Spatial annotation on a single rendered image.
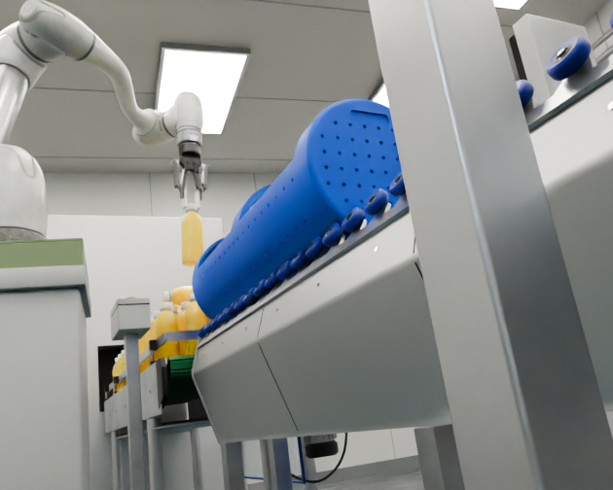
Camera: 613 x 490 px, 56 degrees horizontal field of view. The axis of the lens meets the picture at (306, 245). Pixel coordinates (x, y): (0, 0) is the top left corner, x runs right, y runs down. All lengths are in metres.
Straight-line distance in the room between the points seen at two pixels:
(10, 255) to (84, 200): 5.15
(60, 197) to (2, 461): 5.33
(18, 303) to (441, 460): 0.79
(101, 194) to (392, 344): 5.67
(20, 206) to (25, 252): 0.15
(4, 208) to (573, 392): 1.17
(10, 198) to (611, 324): 1.12
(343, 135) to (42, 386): 0.71
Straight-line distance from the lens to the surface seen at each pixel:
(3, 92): 1.79
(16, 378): 1.18
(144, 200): 6.37
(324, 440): 2.04
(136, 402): 1.96
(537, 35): 0.78
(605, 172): 0.56
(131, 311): 1.92
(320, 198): 1.02
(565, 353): 0.35
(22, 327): 1.19
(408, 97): 0.39
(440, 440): 0.84
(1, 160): 1.40
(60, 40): 1.83
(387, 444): 6.48
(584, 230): 0.59
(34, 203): 1.37
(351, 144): 1.09
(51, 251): 1.23
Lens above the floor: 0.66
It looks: 17 degrees up
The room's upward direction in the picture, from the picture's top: 8 degrees counter-clockwise
